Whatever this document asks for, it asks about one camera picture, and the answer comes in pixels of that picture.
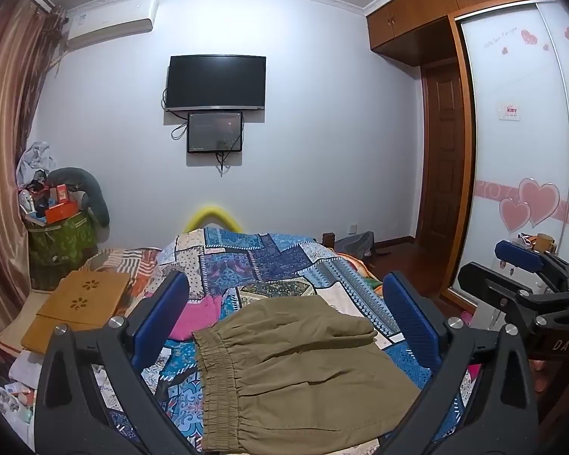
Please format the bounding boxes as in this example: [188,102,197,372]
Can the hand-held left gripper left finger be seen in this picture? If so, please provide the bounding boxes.
[35,269,204,455]

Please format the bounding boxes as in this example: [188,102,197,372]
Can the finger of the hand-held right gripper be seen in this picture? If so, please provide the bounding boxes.
[456,262,569,337]
[494,240,569,295]

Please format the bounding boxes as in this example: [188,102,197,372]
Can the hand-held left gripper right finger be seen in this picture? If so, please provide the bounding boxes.
[377,270,539,455]

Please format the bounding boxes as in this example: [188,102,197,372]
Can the khaki pants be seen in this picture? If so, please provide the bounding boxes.
[191,295,423,453]

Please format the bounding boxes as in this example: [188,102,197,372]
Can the pink garment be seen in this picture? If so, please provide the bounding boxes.
[168,294,223,342]

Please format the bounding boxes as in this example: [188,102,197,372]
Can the orange striped cloth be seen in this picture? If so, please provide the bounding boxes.
[83,246,163,304]

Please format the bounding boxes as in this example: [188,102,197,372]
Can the wooden lap desk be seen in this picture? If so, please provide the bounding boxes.
[21,270,132,355]

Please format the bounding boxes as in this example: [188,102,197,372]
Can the patchwork blanket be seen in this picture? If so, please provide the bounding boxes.
[95,227,484,455]

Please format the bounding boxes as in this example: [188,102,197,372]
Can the yellow foam tube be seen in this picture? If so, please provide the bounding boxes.
[186,204,240,234]

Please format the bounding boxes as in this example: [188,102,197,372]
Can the green storage bag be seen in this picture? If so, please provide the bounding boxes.
[26,211,98,276]

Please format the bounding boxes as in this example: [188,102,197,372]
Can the brown wooden door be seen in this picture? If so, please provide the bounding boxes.
[420,59,470,295]

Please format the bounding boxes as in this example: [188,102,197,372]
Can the orange box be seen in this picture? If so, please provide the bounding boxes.
[44,201,79,224]

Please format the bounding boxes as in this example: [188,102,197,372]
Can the white papers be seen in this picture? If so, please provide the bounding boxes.
[0,351,43,437]

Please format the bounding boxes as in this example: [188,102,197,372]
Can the grey crumpled cloth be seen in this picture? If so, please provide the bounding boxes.
[16,141,58,185]

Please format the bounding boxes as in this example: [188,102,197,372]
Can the striped brown curtain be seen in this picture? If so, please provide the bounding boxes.
[0,0,69,366]

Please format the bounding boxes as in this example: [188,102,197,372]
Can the wooden overhead cabinets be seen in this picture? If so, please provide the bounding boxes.
[366,0,558,67]

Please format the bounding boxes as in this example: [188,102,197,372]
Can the white air conditioner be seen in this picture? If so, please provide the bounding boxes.
[61,0,159,50]

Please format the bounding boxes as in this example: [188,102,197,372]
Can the black cable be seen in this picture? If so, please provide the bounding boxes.
[217,135,244,174]

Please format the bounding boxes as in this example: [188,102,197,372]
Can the small black wall screen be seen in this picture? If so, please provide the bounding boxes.
[187,111,244,154]

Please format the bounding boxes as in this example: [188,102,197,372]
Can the black wall television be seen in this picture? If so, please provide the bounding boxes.
[165,55,267,113]

